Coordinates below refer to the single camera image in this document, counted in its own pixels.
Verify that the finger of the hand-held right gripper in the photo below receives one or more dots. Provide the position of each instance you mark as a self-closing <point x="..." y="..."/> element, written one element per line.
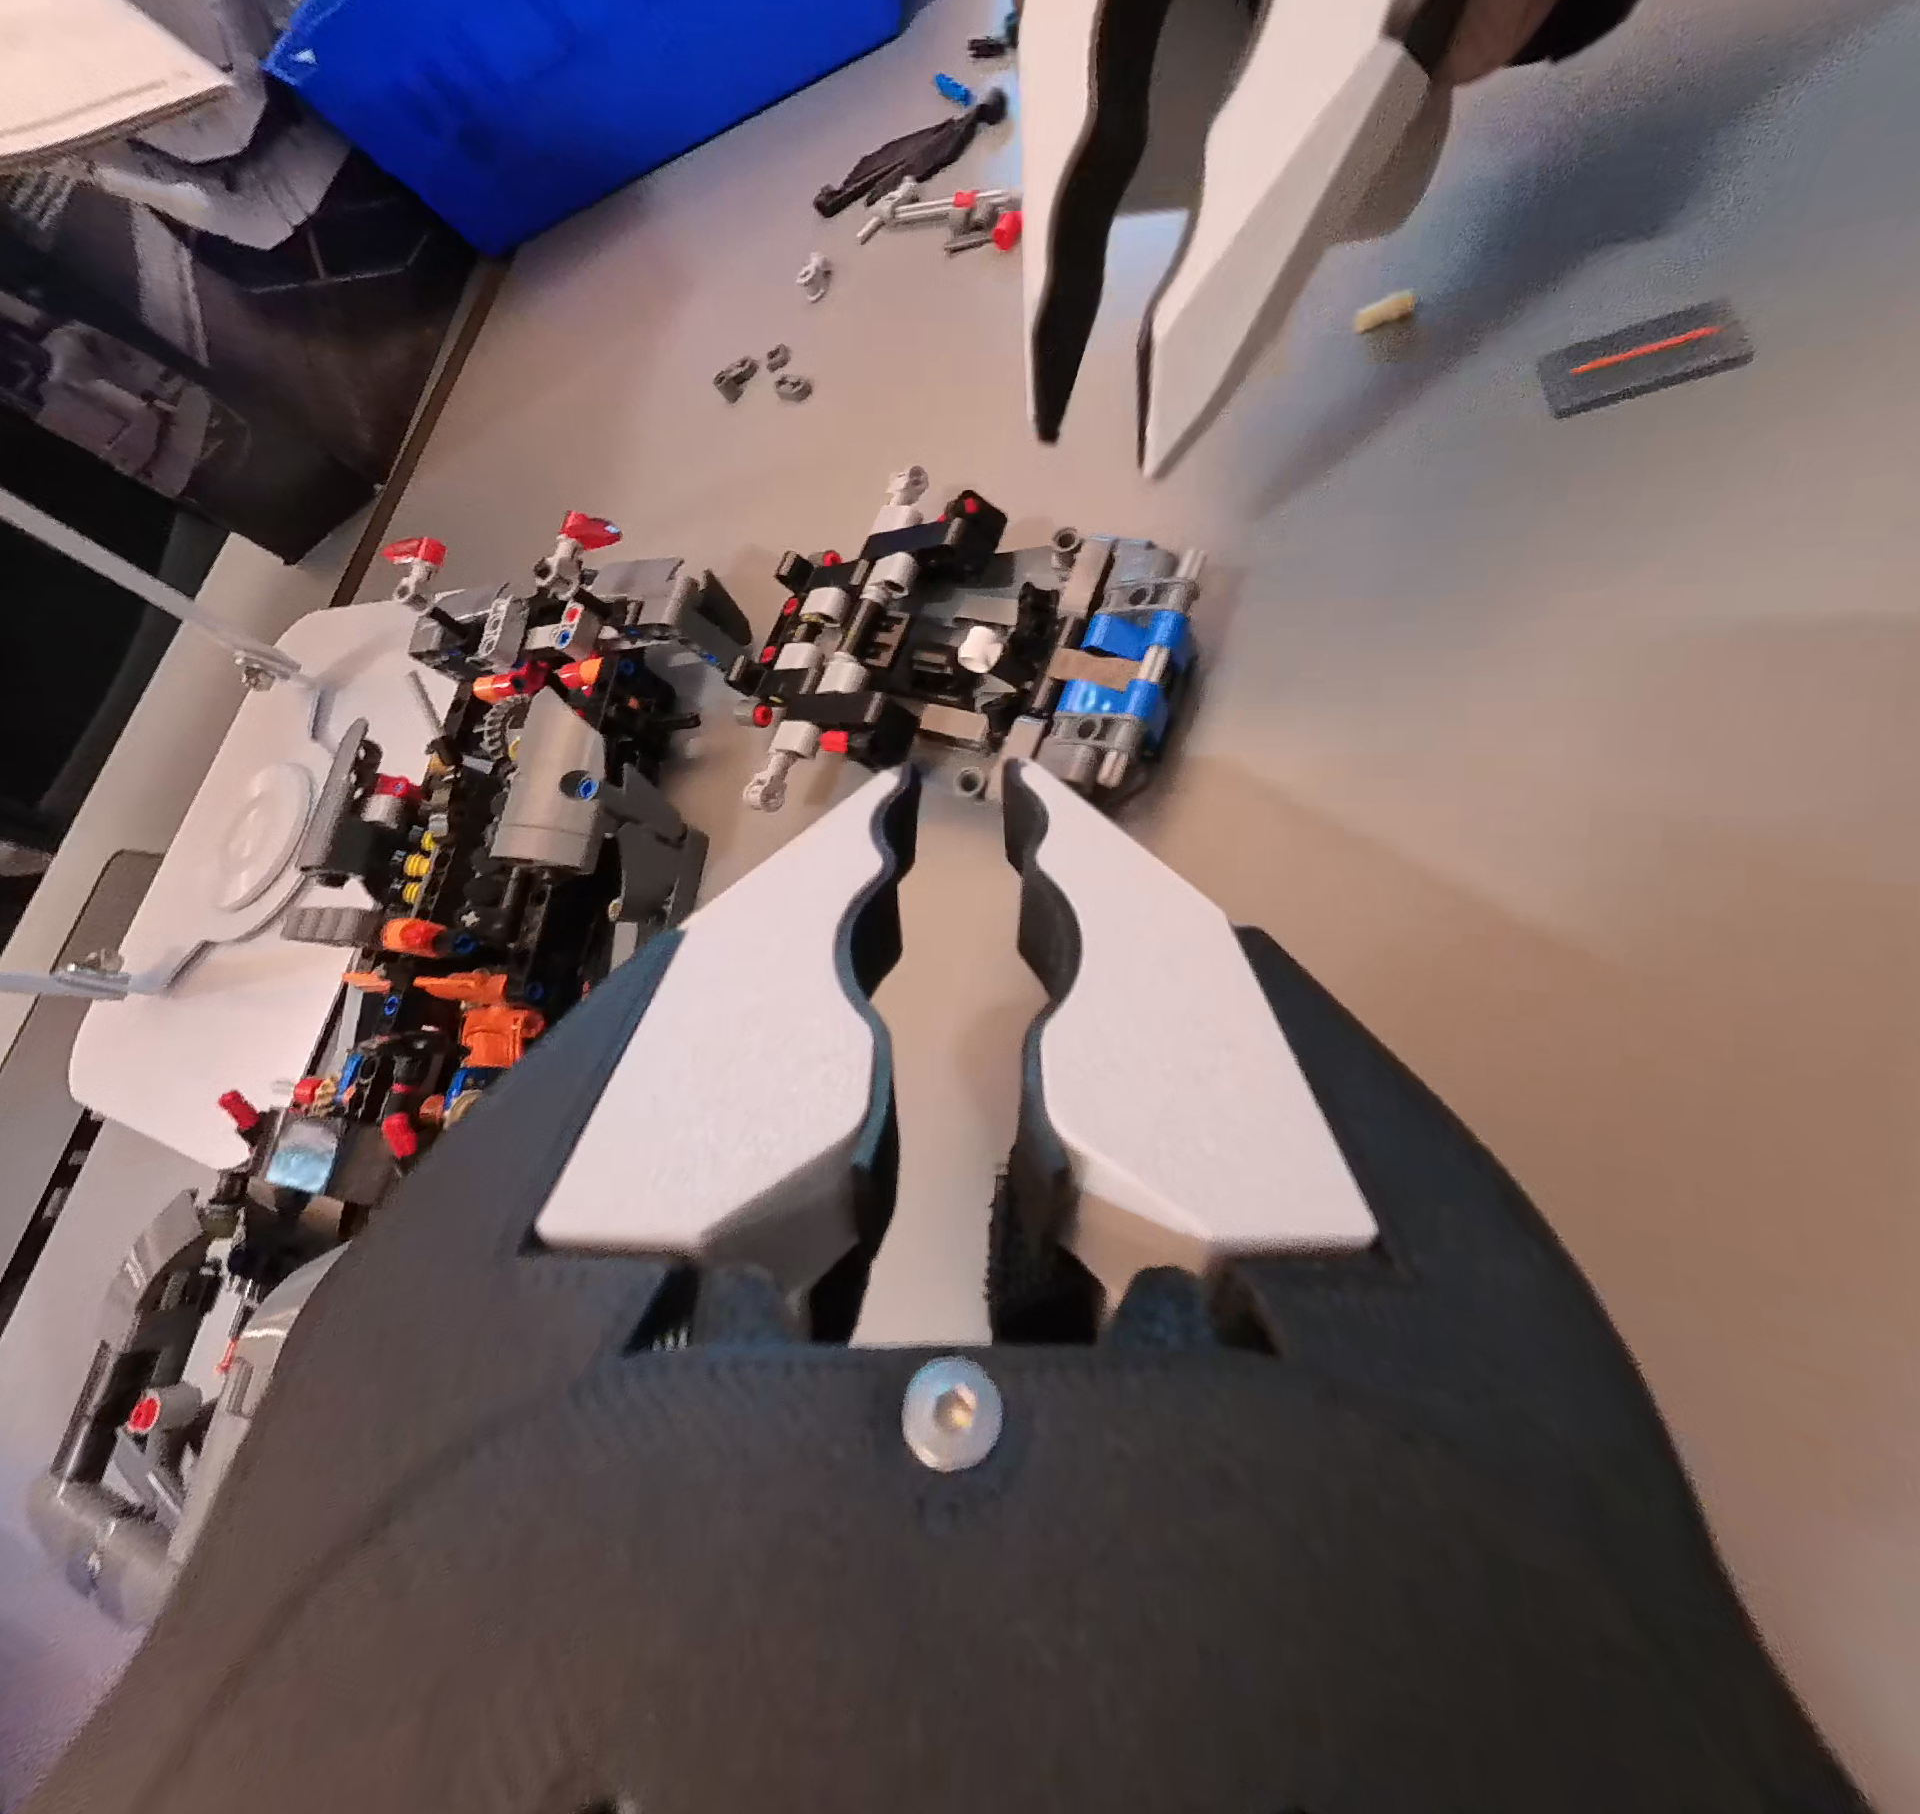
<point x="1066" y="74"/>
<point x="1304" y="225"/>

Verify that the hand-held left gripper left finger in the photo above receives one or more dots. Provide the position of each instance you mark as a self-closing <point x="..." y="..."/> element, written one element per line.
<point x="720" y="1079"/>

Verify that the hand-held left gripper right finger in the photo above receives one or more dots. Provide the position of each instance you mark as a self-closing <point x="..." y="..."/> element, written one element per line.
<point x="1200" y="1079"/>

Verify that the small blue black lego assembly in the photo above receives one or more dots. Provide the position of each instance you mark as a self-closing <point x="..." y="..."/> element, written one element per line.
<point x="976" y="644"/>

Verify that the white lego instruction booklet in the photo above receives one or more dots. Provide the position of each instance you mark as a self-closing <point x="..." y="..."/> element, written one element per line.
<point x="90" y="44"/>

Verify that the tan lego piece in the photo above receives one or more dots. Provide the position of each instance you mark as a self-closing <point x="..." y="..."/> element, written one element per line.
<point x="1384" y="312"/>

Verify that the grey lego axle assembly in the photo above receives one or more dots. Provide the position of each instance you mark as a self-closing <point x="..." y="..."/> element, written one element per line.
<point x="946" y="211"/>

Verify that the light grey lego connector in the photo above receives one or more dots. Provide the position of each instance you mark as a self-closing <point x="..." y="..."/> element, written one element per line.
<point x="813" y="277"/>

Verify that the large black lego chassis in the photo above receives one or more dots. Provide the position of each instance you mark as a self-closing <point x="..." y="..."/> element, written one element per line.
<point x="555" y="781"/>

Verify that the dark grey lego axle connector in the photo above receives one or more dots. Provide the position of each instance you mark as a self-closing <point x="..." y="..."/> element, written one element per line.
<point x="733" y="378"/>

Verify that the dark printed lego set box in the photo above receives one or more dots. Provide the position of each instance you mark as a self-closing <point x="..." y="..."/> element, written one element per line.
<point x="226" y="344"/>

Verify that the person's right hand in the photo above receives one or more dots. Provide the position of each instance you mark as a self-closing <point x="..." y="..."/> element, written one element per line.
<point x="1518" y="22"/>

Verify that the dark tile with orange stripe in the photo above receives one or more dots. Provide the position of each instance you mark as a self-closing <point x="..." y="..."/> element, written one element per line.
<point x="1648" y="361"/>

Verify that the blue plastic bin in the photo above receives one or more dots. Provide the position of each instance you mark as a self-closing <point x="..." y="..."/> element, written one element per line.
<point x="600" y="44"/>

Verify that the white sign stand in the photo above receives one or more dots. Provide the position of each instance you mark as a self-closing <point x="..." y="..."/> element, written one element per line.
<point x="226" y="870"/>

